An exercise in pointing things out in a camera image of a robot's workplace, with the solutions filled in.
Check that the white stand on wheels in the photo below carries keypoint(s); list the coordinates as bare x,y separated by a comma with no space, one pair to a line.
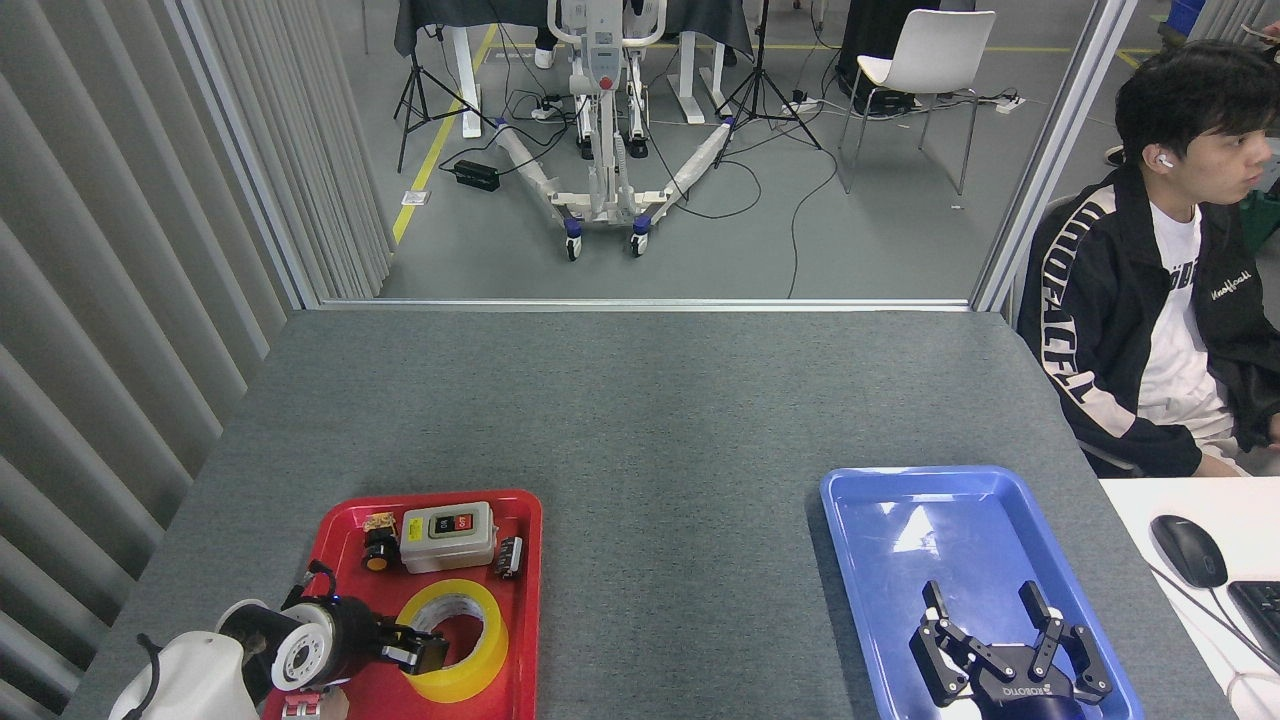
603,120

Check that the black tripod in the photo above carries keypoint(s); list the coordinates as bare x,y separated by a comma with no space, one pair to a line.
762,80
415,90

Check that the white floor label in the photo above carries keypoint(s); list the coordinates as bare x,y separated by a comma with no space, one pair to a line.
416,198

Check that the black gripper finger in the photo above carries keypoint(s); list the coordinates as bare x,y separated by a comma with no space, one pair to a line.
405,634
942,655
1078,655
420,658

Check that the silver rail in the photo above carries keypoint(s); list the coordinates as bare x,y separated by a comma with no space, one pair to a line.
640,304

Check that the silver post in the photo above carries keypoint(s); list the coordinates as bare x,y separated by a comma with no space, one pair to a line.
1050,150
245,160

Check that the seated person's right hand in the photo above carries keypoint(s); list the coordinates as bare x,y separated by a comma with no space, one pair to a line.
1220,467

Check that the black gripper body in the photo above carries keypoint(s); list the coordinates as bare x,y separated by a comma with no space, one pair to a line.
1030,698
352,640

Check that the seated person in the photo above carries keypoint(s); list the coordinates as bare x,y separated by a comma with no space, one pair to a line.
1110,300

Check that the small black terminal block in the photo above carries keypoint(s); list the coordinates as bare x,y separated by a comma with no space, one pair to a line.
508,557

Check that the black power adapter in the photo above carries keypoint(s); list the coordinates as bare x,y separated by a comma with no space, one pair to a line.
477,176

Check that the yellow tape roll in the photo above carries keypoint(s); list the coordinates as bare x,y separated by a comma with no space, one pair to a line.
475,680

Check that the black orange push button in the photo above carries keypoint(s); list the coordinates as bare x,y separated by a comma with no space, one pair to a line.
380,552

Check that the blue bin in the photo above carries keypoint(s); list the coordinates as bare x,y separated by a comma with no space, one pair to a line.
1185,15

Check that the red plastic tray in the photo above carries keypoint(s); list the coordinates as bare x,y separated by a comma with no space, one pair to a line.
480,489

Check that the red white circuit breaker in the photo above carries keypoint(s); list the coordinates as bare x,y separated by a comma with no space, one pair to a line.
318,708

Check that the black keyboard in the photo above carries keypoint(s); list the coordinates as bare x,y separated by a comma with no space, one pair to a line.
1262,615

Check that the white power strip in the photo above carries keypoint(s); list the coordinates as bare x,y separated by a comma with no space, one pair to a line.
1010,103

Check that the seated person's left hand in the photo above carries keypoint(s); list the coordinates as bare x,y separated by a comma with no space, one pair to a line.
1275,428

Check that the white desk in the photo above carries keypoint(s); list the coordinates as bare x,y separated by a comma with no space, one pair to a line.
1180,640

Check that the table with dark cloth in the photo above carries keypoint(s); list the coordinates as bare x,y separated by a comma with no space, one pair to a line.
480,15

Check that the white chair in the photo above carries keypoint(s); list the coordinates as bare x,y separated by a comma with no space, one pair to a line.
935,50

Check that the blue plastic tray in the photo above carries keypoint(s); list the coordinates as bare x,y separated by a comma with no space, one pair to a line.
900,560

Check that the grey switch box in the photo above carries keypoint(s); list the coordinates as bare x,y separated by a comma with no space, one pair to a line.
450,545

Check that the black computer mouse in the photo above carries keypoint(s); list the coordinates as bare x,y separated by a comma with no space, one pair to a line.
1188,550

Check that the green bin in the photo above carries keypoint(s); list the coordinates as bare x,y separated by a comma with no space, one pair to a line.
1265,215

